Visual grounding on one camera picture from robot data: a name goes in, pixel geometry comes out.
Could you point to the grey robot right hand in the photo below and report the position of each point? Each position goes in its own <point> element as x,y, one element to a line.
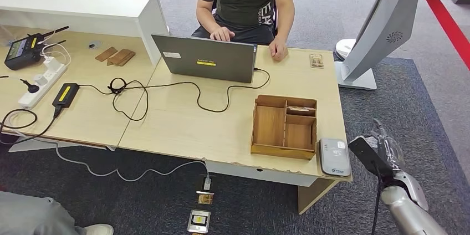
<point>393,152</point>

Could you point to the person's right hand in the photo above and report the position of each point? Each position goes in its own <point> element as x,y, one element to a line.
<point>222,34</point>

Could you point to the person's left hand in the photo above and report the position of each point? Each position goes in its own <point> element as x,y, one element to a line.
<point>278,49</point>

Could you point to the person's left forearm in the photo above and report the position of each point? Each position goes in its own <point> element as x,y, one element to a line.
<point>284,24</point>

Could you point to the person's right forearm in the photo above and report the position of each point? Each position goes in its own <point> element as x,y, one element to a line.
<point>206,22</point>

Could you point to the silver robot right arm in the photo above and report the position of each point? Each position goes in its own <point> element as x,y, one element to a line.
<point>407,211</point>

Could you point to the grey card reader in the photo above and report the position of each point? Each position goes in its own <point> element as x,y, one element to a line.
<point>332,160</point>

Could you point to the thin wooden card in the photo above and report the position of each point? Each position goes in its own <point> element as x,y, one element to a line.
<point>129,59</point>
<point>105,54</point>
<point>119,57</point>

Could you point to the bystander person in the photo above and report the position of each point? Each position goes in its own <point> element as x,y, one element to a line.
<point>25,215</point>

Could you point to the grey laptop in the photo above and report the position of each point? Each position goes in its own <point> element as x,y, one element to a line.
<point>205,57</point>

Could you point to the black office chair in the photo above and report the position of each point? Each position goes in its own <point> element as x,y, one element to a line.
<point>213,5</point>

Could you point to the small wooden tag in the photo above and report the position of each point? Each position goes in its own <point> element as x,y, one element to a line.
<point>316,61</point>

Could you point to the white round base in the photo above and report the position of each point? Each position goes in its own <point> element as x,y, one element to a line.
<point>343,48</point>

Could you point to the wooden compartment organizer tray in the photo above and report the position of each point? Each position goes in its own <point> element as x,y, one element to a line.
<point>270,127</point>

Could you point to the white kiosk screen stand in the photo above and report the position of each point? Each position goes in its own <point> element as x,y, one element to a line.
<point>385,16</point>

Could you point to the white desk shelf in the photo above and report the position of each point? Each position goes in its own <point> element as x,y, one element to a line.
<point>80,5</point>

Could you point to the dark grey floor rug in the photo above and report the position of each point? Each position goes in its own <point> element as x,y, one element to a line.
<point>257,204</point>

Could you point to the open brass floor socket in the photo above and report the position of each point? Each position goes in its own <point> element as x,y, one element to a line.
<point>205,198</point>

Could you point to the black power brick yellow label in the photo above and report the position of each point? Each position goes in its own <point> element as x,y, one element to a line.
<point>65,95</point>

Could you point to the white charger adapter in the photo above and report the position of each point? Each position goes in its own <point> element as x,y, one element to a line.
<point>52,63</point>

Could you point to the silver floor socket box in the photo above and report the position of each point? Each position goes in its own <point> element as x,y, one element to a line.
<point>198,221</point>

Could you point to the white round plug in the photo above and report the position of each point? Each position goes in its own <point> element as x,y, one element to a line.
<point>38,80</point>

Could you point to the white power strip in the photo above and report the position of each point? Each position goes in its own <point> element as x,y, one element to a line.
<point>36,90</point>

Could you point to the black remote controller with antennas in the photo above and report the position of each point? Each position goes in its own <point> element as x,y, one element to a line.
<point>22,51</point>

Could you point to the white desk foot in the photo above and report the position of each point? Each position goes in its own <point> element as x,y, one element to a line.
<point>36,146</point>

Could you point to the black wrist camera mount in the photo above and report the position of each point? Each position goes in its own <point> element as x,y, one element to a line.
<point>369,154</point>

